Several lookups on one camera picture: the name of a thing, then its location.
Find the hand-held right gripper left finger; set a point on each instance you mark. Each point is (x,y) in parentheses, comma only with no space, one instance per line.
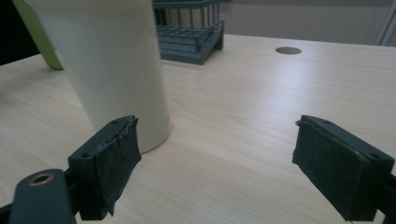
(104,168)

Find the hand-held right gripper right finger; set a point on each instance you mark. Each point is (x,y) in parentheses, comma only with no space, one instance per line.
(339,168)

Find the cream insulated tumbler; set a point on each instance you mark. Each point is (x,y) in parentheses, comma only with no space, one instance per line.
(109,62)

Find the green water bottle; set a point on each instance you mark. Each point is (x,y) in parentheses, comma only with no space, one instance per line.
(37,34)

